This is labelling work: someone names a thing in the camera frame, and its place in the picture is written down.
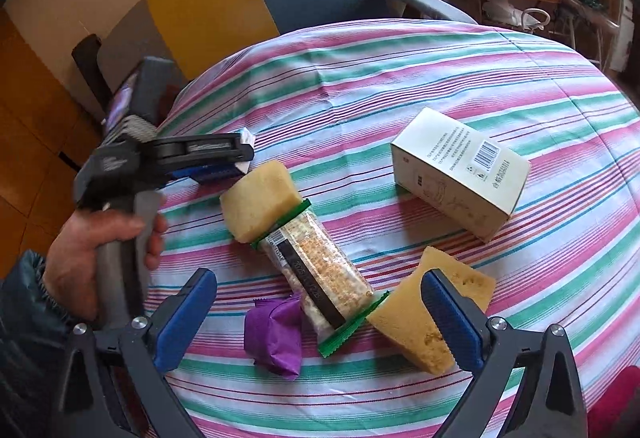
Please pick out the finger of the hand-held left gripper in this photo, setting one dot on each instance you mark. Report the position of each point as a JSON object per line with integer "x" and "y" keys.
{"x": 180, "y": 174}
{"x": 200, "y": 149}

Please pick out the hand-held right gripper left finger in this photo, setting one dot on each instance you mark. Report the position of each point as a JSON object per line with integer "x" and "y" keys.
{"x": 185, "y": 318}

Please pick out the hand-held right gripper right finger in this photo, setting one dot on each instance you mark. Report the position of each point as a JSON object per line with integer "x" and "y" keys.
{"x": 450, "y": 318}

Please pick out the yellow sponge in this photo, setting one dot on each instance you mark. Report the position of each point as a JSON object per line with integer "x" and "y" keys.
{"x": 255, "y": 198}
{"x": 415, "y": 318}

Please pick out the small blue white box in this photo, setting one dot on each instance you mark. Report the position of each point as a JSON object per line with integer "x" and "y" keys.
{"x": 248, "y": 166}

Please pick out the purple packet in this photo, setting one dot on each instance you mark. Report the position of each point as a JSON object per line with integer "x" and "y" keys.
{"x": 275, "y": 333}

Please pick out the clear snack bar packet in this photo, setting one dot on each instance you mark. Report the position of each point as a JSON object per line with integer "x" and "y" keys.
{"x": 320, "y": 268}

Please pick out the cream carton box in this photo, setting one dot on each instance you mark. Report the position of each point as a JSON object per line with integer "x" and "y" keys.
{"x": 460, "y": 168}

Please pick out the person's left forearm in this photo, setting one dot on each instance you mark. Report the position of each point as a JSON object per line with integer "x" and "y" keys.
{"x": 25, "y": 343}

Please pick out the person's left hand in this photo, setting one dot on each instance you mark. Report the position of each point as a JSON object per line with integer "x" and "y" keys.
{"x": 75, "y": 263}

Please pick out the wooden wardrobe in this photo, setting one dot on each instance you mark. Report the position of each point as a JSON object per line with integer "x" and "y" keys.
{"x": 30, "y": 108}

